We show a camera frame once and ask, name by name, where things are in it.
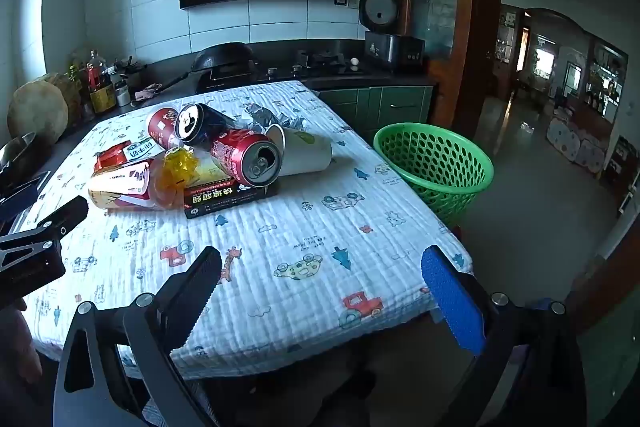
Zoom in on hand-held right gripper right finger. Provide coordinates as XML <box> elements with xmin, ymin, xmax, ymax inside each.
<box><xmin>421</xmin><ymin>246</ymin><xmax>587</xmax><ymax>427</ymax></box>

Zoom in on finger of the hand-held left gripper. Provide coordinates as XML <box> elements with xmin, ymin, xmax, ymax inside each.
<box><xmin>35</xmin><ymin>196</ymin><xmax>90</xmax><ymax>233</ymax></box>
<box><xmin>0</xmin><ymin>183</ymin><xmax>42</xmax><ymax>223</ymax></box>

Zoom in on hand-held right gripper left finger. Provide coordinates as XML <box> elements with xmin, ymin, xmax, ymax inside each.
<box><xmin>52</xmin><ymin>247</ymin><xmax>223</xmax><ymax>427</ymax></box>

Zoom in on red label plastic cup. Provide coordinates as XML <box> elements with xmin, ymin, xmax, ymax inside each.
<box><xmin>89</xmin><ymin>158</ymin><xmax>186</xmax><ymax>211</ymax></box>

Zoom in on red packet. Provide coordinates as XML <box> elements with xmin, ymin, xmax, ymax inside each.
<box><xmin>95</xmin><ymin>144</ymin><xmax>133</xmax><ymax>171</ymax></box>

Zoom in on black cardboard box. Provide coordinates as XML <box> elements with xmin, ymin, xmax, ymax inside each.
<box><xmin>182</xmin><ymin>181</ymin><xmax>280</xmax><ymax>220</ymax></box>

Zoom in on white milk carton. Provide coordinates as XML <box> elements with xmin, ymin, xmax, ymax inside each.
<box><xmin>125</xmin><ymin>138</ymin><xmax>161</xmax><ymax>162</ymax></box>

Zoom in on yellow plastic wrapper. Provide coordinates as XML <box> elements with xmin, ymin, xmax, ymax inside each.
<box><xmin>159</xmin><ymin>146</ymin><xmax>202</xmax><ymax>194</ymax></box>

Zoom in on red drink can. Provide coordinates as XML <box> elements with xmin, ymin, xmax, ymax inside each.
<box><xmin>210</xmin><ymin>129</ymin><xmax>283</xmax><ymax>188</ymax></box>
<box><xmin>146</xmin><ymin>107</ymin><xmax>183</xmax><ymax>148</ymax></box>

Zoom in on green plastic basket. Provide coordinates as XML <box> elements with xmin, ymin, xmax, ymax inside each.
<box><xmin>373</xmin><ymin>122</ymin><xmax>495</xmax><ymax>229</ymax></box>

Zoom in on dark blue drink can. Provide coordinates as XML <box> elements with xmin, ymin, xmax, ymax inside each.
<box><xmin>174</xmin><ymin>103</ymin><xmax>236</xmax><ymax>145</ymax></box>

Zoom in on white paper cup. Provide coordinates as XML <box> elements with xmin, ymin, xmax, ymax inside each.
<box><xmin>265</xmin><ymin>123</ymin><xmax>333</xmax><ymax>176</ymax></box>

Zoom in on silver wrapper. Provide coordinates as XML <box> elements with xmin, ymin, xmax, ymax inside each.
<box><xmin>240</xmin><ymin>103</ymin><xmax>307</xmax><ymax>132</ymax></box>

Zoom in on metal bowl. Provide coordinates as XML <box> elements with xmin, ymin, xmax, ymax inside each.
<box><xmin>0</xmin><ymin>132</ymin><xmax>38</xmax><ymax>178</ymax></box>

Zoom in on round wooden cutting board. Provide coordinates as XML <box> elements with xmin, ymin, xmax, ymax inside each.
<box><xmin>7</xmin><ymin>82</ymin><xmax>69</xmax><ymax>145</ymax></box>
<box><xmin>35</xmin><ymin>73</ymin><xmax>81</xmax><ymax>122</ymax></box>

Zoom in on printed blanket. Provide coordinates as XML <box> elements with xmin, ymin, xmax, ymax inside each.
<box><xmin>22</xmin><ymin>79</ymin><xmax>475</xmax><ymax>380</ymax></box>

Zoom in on pink cloth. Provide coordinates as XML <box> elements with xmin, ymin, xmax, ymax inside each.
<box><xmin>131</xmin><ymin>83</ymin><xmax>163</xmax><ymax>105</ymax></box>

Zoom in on utensil holder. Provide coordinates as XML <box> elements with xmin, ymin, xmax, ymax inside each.
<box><xmin>115</xmin><ymin>56</ymin><xmax>146</xmax><ymax>90</ymax></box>

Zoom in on dotted play fence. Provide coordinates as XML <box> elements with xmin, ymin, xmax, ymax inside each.
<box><xmin>545</xmin><ymin>117</ymin><xmax>608</xmax><ymax>175</ymax></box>

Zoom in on black induction cooker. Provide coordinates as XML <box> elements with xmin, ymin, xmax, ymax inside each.
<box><xmin>194</xmin><ymin>67</ymin><xmax>256</xmax><ymax>95</ymax></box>

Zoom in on green base cabinets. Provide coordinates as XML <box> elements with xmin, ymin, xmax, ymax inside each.
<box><xmin>317</xmin><ymin>84</ymin><xmax>435</xmax><ymax>132</ymax></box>

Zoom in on black wok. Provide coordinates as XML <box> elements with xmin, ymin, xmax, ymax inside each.
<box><xmin>165</xmin><ymin>42</ymin><xmax>256</xmax><ymax>90</ymax></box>

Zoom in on black gas stove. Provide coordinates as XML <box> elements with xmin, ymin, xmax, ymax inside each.
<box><xmin>255</xmin><ymin>49</ymin><xmax>371</xmax><ymax>82</ymax></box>

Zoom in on black rice cooker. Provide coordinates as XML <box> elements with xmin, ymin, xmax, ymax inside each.
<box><xmin>359</xmin><ymin>0</ymin><xmax>426</xmax><ymax>74</ymax></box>

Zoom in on wooden glass door cabinet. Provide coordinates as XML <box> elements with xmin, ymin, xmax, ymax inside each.
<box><xmin>387</xmin><ymin>0</ymin><xmax>502</xmax><ymax>128</ymax></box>

